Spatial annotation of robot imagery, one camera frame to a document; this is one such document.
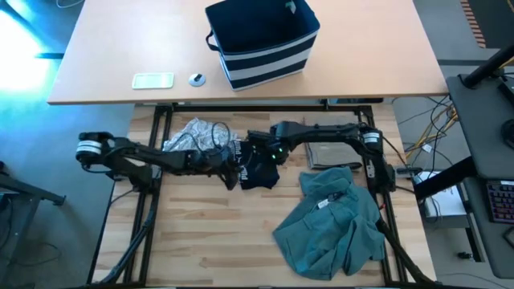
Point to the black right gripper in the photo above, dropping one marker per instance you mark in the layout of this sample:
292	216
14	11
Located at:
267	140

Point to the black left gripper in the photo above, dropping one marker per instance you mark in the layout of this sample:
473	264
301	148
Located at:
205	160

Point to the navy Puma boxer briefs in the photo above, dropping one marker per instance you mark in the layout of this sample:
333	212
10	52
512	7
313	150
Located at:
259	172

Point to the white leaf-print cloth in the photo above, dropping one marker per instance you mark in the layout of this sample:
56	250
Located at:
188	132

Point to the beige khaki shorts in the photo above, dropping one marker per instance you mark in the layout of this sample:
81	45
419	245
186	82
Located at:
333	156

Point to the navy white striped fabric bin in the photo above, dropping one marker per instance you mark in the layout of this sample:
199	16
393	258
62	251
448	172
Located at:
265	60

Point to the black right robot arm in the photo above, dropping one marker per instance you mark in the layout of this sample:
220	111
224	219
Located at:
321	130

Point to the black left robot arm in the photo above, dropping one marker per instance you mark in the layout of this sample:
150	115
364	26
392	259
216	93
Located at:
120	156

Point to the white smartphone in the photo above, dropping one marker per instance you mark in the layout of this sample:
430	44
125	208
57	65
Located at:
152	80

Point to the small red tag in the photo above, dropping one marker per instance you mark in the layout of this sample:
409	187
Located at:
381	206

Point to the light brown desk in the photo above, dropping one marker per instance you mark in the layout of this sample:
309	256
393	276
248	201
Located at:
120	40

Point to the black diagonal desk leg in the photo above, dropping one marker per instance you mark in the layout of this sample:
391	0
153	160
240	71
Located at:
441	180

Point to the white box device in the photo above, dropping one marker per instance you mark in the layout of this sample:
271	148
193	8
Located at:
445	206

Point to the grey metal stand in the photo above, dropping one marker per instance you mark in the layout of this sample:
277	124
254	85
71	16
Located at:
24	192

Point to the black side desk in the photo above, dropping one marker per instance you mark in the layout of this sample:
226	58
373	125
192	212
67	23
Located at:
478	132

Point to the small black plug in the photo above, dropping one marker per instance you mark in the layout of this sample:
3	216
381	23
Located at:
463	255

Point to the black round base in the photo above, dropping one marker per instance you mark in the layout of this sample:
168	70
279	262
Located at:
509	134

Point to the black keyboard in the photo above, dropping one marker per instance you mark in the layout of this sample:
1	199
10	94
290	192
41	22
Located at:
502	200

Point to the dark rug with orange stripes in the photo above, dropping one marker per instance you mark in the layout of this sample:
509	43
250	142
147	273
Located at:
498	20

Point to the black metal table frame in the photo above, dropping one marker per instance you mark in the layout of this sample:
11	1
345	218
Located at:
147	249

